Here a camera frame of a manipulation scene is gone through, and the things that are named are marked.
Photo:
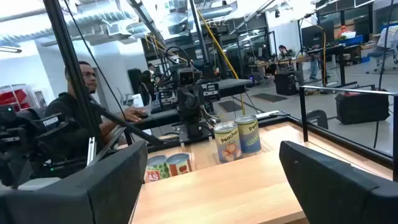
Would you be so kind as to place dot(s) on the black diagonal rig brace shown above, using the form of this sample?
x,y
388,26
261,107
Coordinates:
x,y
124,121

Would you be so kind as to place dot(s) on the yellow-green pears can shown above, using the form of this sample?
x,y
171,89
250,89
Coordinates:
x,y
250,133

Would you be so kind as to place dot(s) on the red tomatoes can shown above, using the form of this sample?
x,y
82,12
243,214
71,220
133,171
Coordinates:
x,y
178,166

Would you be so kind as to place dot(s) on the dark floor mat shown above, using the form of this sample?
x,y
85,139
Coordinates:
x,y
269,97
229,106

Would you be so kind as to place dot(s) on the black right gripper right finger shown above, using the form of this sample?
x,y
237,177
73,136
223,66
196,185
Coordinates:
x,y
342,193

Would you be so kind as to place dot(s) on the red storage bins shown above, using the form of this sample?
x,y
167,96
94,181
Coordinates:
x,y
14,97

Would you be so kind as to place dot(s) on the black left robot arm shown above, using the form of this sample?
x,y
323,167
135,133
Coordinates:
x,y
189,105

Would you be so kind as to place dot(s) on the black rig upright post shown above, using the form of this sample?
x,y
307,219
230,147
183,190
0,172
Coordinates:
x,y
68,56

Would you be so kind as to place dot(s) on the pale yellow peaches can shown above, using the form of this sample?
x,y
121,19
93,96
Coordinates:
x,y
227,140

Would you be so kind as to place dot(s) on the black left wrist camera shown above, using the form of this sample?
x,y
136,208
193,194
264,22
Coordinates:
x,y
186,76

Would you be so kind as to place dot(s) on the black case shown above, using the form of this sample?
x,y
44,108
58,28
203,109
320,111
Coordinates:
x,y
362,109

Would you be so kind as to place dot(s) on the black curved bracket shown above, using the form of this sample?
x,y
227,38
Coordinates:
x,y
323,118

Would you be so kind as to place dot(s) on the silver aluminium extrusion piece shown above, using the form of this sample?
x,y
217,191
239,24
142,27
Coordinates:
x,y
91,151

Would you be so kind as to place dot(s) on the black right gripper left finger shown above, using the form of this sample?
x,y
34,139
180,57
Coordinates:
x,y
93,193

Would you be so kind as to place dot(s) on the black box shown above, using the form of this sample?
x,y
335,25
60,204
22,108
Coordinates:
x,y
286,84

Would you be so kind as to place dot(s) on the green peas can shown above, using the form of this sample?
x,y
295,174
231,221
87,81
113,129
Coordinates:
x,y
158,169

